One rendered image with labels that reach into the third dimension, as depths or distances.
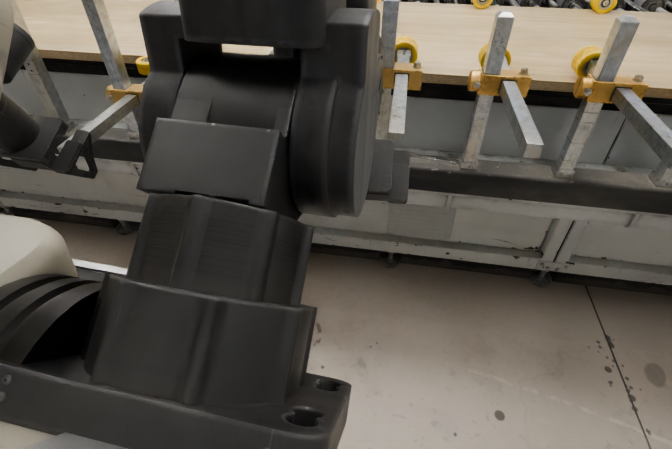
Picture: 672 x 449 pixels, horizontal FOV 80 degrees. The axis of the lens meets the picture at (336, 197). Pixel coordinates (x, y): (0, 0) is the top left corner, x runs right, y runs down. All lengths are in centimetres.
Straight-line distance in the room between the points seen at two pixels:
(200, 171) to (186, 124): 2
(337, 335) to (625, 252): 114
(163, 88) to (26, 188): 216
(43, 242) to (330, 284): 155
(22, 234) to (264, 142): 12
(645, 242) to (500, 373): 73
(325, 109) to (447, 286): 163
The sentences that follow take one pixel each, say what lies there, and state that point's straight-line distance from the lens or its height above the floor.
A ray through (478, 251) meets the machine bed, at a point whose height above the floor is 16.
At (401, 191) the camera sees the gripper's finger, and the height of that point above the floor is 106.
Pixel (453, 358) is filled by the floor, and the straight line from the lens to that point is 159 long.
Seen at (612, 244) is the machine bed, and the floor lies 25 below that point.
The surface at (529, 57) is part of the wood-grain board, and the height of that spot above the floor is 90.
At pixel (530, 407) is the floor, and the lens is 159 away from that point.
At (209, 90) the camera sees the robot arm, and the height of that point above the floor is 127.
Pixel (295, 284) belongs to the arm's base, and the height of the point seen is 121.
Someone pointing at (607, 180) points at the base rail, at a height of 70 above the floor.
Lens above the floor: 134
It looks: 39 degrees down
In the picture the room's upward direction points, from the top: straight up
